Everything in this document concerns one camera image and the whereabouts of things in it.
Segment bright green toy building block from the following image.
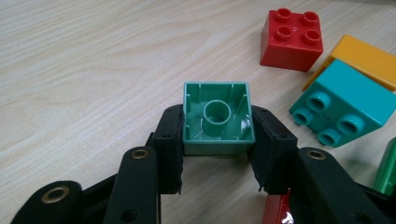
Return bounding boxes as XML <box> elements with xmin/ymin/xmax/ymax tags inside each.
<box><xmin>372</xmin><ymin>136</ymin><xmax>396</xmax><ymax>197</ymax></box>

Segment sea green toy building block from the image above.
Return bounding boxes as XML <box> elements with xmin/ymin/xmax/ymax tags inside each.
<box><xmin>181</xmin><ymin>81</ymin><xmax>257</xmax><ymax>156</ymax></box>

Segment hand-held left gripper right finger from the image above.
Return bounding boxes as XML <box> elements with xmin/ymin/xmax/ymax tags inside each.
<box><xmin>247</xmin><ymin>105</ymin><xmax>300</xmax><ymax>196</ymax></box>

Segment teal toy building block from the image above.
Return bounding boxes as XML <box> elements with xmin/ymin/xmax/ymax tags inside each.
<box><xmin>288</xmin><ymin>59</ymin><xmax>396</xmax><ymax>148</ymax></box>

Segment orange toy building block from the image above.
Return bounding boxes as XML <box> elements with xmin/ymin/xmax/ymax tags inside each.
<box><xmin>301</xmin><ymin>34</ymin><xmax>396</xmax><ymax>92</ymax></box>

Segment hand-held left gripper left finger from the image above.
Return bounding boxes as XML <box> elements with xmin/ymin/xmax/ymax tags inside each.
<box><xmin>146</xmin><ymin>104</ymin><xmax>185</xmax><ymax>195</ymax></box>

